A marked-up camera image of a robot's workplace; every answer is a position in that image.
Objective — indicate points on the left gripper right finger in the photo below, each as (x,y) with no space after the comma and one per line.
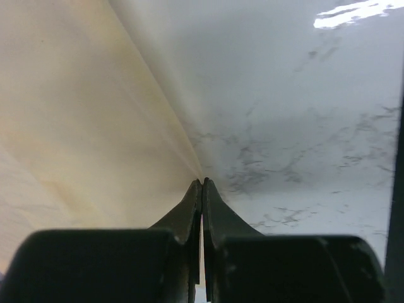
(244,265)

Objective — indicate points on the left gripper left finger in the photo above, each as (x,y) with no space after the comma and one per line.
(157,264)

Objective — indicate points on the cream yellow t shirt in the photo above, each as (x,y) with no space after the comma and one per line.
(88,139)

